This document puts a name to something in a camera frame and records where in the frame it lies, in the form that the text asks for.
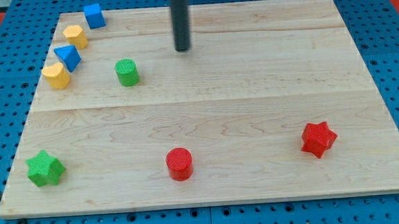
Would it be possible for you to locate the red star block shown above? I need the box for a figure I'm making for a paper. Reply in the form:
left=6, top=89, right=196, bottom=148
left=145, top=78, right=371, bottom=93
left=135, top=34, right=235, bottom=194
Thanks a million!
left=301, top=121, right=338, bottom=158

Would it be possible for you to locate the green star block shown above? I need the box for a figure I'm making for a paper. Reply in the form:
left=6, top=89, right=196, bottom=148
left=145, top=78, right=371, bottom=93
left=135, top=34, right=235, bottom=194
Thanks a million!
left=26, top=149, right=66, bottom=187

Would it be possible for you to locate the blue cube block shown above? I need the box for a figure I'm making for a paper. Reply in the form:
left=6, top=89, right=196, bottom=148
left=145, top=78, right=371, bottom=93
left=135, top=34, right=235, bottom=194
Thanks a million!
left=83, top=3, right=106, bottom=29

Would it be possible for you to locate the red cylinder block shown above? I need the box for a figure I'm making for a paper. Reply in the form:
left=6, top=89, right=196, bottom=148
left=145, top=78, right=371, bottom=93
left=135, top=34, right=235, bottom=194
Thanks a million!
left=166, top=147, right=193, bottom=182

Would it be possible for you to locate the yellow heart block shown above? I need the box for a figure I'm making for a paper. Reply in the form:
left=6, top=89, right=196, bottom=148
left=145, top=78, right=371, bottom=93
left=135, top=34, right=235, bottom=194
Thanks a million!
left=42, top=62, right=71, bottom=89

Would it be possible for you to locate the light wooden board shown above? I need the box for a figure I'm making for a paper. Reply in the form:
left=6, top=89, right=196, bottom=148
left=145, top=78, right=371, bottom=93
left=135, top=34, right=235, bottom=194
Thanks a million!
left=0, top=0, right=399, bottom=219

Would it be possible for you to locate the blue triangle block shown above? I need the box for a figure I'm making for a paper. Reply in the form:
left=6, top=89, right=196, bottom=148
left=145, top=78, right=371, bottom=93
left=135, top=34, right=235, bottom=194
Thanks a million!
left=53, top=45, right=82, bottom=73

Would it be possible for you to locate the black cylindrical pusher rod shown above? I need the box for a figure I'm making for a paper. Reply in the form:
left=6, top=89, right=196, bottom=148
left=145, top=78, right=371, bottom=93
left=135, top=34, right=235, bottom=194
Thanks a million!
left=170, top=0, right=190, bottom=52

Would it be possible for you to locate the green cylinder block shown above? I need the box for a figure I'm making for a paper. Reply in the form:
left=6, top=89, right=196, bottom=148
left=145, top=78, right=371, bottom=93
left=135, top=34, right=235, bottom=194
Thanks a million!
left=114, top=59, right=139, bottom=87

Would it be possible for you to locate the yellow hexagon block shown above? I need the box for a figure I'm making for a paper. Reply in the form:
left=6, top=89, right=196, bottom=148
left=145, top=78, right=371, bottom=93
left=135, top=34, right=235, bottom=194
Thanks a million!
left=63, top=25, right=89, bottom=50

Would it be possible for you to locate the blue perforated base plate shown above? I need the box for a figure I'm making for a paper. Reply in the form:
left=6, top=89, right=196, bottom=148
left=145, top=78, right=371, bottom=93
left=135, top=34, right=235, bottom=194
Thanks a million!
left=0, top=0, right=399, bottom=224

